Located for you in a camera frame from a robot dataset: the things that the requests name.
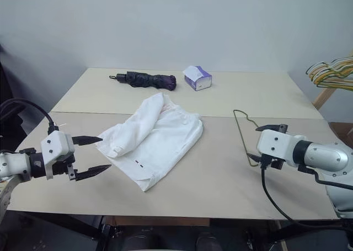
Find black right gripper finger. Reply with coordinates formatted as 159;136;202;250
246;152;263;164
255;122;289;133

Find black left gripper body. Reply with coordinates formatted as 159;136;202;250
52;153;78;182

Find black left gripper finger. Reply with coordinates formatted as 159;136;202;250
74;164;112;182
72;135;104;147

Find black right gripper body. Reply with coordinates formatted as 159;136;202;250
259;153;285;170

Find olive wire hanger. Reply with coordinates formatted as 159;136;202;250
233;109;263;168

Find white cloth garment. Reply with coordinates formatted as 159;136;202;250
96;92;205;193

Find brown cardboard box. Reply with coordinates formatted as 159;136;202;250
329;121;353;150

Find purple tissue box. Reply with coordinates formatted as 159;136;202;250
183;65;213;93

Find black purple folded umbrella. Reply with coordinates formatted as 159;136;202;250
108;72;178;92

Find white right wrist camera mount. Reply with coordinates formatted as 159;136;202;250
256;129;307;168

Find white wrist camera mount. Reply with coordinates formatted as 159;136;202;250
40;131;76;180
256;129;307;168

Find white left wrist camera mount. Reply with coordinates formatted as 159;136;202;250
40;131;76;180

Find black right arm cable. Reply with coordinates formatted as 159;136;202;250
260;162;353;230

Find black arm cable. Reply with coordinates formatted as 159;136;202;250
0;98;60;135
260;162;353;230

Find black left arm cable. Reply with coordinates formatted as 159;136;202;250
0;98;60;135

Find yellow wire hanger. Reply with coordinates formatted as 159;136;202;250
308;60;353;89

